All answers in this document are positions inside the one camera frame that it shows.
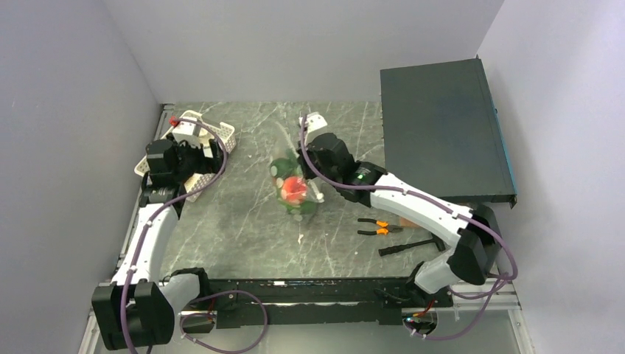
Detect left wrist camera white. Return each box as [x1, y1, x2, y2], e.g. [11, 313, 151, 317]
[169, 117, 208, 148]

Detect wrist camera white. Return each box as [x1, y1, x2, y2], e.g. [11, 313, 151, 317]
[298, 112, 328, 140]
[169, 117, 208, 148]

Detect clear zip top bag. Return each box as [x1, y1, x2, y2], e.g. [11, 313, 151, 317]
[268, 122, 324, 222]

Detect dark green metal box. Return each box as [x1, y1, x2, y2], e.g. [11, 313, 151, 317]
[380, 58, 517, 206]

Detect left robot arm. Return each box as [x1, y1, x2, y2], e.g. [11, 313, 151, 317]
[91, 136, 228, 353]

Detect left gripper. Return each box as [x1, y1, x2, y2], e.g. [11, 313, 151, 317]
[167, 133, 228, 182]

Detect black tool on table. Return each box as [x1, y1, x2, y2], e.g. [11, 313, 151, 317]
[377, 236, 447, 257]

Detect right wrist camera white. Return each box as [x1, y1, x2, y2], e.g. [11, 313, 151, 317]
[298, 112, 328, 140]

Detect green lettuce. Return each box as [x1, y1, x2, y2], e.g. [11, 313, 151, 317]
[277, 197, 318, 215]

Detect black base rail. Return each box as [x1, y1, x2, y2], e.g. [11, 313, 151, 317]
[184, 277, 453, 329]

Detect white perforated plastic basket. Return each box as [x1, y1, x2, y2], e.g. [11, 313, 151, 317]
[134, 111, 237, 204]

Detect orange handled pliers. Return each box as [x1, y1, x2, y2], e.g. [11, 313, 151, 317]
[357, 218, 404, 236]

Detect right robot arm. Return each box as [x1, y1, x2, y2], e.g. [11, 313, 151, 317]
[298, 132, 502, 306]

